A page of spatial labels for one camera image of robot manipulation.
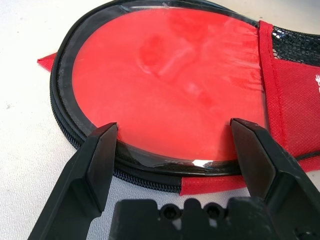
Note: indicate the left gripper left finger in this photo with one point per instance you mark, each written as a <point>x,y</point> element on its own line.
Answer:
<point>82,180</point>

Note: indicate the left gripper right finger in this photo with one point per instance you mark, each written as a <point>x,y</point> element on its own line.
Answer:
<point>275,175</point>

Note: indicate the black red paddle case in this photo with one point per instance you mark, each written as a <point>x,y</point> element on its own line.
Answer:
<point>295,105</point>

